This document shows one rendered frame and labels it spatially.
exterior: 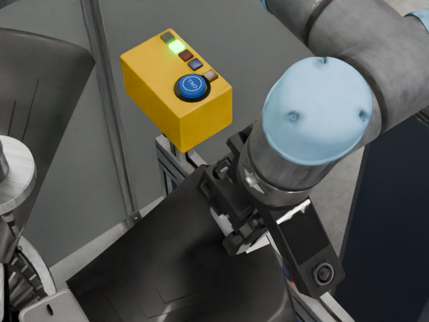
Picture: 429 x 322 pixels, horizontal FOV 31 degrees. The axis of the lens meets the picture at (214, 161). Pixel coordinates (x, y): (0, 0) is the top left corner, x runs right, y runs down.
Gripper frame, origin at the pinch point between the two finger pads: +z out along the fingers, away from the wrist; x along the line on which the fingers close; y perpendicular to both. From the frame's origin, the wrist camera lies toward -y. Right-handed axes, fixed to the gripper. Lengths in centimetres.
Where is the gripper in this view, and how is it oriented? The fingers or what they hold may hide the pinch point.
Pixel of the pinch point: (246, 245)
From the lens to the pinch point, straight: 89.9
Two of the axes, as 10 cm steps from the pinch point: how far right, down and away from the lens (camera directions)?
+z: -1.7, 3.7, 9.2
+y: -5.9, -7.8, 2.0
